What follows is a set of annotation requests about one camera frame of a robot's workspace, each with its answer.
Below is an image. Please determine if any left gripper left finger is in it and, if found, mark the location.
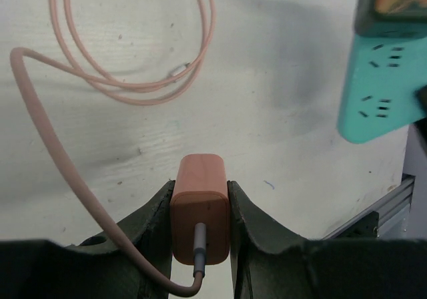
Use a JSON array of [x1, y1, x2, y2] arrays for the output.
[[1, 181, 174, 298]]

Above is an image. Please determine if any dark green cube socket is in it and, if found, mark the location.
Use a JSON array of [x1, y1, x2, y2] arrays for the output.
[[354, 0, 426, 39]]

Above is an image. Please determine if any aluminium frame rail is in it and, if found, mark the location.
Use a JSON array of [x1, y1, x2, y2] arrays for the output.
[[326, 174, 415, 240]]

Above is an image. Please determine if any salmon pink usb charger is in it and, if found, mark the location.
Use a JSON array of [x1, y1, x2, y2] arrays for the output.
[[169, 154, 230, 265]]

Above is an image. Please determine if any thin pink usb cable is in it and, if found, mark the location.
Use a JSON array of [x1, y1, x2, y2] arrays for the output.
[[9, 0, 218, 298]]

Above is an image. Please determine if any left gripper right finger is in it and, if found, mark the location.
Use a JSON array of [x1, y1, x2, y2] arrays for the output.
[[228, 181, 426, 298]]

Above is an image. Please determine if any teal triangular power socket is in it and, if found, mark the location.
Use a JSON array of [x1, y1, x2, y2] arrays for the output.
[[337, 35, 426, 143]]

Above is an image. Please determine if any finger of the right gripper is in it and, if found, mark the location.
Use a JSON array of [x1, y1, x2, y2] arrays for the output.
[[413, 85, 427, 121]]

